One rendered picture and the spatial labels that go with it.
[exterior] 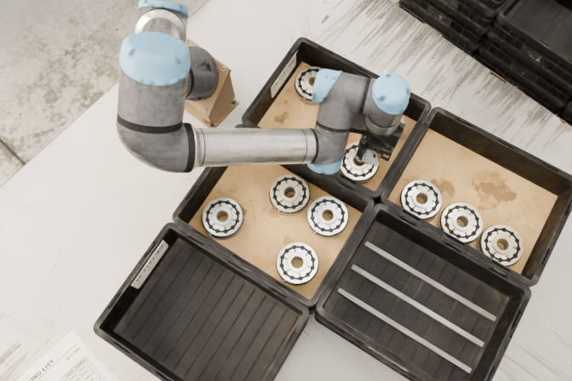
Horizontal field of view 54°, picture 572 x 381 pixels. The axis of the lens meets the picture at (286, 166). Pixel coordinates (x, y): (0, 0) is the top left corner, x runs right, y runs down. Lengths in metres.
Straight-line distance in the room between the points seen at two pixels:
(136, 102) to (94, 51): 1.81
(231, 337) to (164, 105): 0.64
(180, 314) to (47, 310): 0.40
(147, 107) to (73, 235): 0.77
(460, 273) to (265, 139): 0.62
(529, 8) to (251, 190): 1.42
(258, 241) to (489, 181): 0.62
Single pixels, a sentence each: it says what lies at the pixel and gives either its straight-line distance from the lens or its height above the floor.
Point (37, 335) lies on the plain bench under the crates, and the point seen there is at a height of 0.70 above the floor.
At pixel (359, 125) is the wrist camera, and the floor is 1.05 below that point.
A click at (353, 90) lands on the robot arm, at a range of 1.14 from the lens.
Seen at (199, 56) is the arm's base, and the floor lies 0.93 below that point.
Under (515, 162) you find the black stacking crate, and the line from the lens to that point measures 1.52.
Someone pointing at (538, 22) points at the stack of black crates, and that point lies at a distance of 2.41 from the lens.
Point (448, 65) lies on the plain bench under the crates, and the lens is 1.81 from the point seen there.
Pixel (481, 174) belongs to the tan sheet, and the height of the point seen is 0.83.
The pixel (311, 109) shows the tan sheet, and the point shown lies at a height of 0.83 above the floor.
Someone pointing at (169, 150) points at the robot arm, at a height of 1.30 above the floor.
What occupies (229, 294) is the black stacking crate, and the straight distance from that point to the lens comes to 1.40.
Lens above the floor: 2.21
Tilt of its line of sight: 70 degrees down
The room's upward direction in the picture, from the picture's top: 4 degrees counter-clockwise
